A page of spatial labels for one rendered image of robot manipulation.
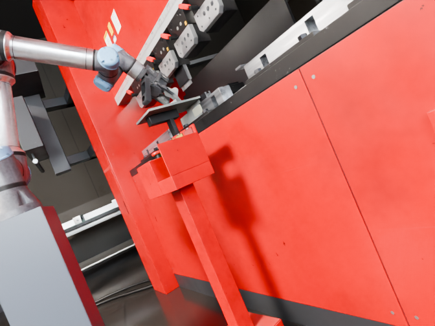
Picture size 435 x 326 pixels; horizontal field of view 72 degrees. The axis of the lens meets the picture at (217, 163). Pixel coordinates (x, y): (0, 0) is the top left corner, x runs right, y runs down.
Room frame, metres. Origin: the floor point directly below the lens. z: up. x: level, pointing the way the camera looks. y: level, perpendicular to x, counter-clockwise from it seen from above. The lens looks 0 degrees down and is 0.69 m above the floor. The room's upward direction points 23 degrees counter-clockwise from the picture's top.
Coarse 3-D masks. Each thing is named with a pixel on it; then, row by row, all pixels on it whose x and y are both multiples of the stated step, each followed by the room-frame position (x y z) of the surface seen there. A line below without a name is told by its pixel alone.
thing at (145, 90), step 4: (144, 80) 1.27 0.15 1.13; (148, 80) 1.28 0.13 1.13; (144, 84) 1.27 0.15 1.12; (148, 84) 1.28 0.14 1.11; (144, 88) 1.27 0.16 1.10; (148, 88) 1.27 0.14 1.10; (144, 92) 1.26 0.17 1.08; (148, 92) 1.26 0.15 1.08; (144, 96) 1.26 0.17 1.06; (148, 96) 1.26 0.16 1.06; (144, 100) 1.26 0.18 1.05; (148, 100) 1.25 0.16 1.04; (144, 104) 1.27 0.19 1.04
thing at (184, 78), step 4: (184, 64) 1.40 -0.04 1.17; (180, 68) 1.42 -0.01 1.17; (184, 68) 1.40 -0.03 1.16; (176, 72) 1.46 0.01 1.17; (180, 72) 1.43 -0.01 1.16; (184, 72) 1.40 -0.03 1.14; (188, 72) 1.41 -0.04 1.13; (176, 76) 1.47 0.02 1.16; (180, 76) 1.44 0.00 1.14; (184, 76) 1.41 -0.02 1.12; (188, 76) 1.40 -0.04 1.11; (180, 80) 1.46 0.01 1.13; (184, 80) 1.43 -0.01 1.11; (188, 80) 1.41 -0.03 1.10; (180, 84) 1.47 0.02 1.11; (184, 84) 1.45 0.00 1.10; (188, 84) 1.43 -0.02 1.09; (184, 88) 1.46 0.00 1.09
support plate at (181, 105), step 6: (198, 96) 1.35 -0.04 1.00; (174, 102) 1.28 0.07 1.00; (180, 102) 1.30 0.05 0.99; (186, 102) 1.34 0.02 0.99; (192, 102) 1.38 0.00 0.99; (156, 108) 1.23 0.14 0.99; (162, 108) 1.26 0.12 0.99; (168, 108) 1.30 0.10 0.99; (174, 108) 1.35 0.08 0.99; (180, 108) 1.39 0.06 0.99; (186, 108) 1.45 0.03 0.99; (144, 114) 1.26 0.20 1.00; (150, 114) 1.28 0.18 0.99; (144, 120) 1.34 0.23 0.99
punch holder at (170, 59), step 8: (168, 32) 1.40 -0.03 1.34; (160, 40) 1.42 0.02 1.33; (168, 40) 1.39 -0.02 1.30; (160, 48) 1.44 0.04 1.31; (168, 48) 1.38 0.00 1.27; (160, 56) 1.46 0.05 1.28; (168, 56) 1.40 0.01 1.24; (176, 56) 1.39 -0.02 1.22; (160, 64) 1.48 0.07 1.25; (168, 64) 1.42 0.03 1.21; (176, 64) 1.39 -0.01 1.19; (168, 72) 1.45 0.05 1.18
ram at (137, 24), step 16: (80, 0) 2.01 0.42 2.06; (96, 0) 1.82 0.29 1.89; (112, 0) 1.66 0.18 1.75; (128, 0) 1.52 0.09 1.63; (144, 0) 1.41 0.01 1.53; (160, 0) 1.31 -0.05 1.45; (176, 0) 1.23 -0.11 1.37; (80, 16) 2.11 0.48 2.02; (96, 16) 1.90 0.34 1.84; (128, 16) 1.58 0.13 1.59; (144, 16) 1.46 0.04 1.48; (96, 32) 1.98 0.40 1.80; (128, 32) 1.64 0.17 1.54; (144, 32) 1.51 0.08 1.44; (160, 32) 1.40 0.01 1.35; (96, 48) 2.07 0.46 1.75; (128, 48) 1.70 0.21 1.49; (128, 96) 2.03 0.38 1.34
